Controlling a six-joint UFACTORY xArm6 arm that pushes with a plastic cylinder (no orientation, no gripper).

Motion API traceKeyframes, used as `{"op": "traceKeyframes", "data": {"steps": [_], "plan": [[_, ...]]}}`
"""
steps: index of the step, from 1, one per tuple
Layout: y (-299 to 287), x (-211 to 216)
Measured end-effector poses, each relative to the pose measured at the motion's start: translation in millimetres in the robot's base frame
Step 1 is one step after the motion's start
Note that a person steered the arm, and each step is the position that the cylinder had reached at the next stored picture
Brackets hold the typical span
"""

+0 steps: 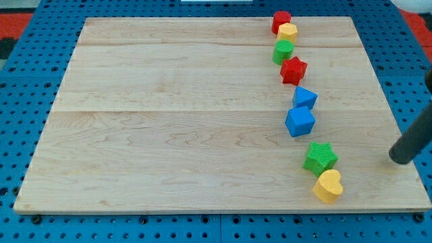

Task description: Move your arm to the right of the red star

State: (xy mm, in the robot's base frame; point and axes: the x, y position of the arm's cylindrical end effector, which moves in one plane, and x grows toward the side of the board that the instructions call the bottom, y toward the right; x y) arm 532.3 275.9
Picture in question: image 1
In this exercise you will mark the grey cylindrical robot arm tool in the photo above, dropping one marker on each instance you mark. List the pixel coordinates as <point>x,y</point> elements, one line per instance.
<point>414,139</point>

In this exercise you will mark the red star block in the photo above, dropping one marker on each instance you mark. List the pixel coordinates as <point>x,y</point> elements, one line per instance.
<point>293,70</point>

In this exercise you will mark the green star block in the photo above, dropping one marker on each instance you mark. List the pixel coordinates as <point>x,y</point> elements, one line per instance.
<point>320,157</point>

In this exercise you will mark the light wooden board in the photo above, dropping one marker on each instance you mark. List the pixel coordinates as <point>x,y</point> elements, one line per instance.
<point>186,116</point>

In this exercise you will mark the blue cube block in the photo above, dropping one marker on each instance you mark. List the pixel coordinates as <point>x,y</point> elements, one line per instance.
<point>299,121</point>

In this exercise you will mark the blue triangle block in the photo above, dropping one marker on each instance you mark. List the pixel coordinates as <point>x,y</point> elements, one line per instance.
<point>304,98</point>

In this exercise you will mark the green cylinder block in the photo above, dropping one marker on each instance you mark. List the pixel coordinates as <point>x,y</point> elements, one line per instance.
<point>283,50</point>

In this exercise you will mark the yellow hexagon block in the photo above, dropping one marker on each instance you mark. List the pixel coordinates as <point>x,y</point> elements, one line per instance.
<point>288,32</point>

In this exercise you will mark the red cylinder block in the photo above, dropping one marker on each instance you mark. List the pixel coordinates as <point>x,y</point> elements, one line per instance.
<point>279,18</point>

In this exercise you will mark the yellow heart block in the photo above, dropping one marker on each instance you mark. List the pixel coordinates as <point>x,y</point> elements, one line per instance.
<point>328,187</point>

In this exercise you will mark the white object top right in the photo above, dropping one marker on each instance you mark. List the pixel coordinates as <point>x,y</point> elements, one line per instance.
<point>414,6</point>

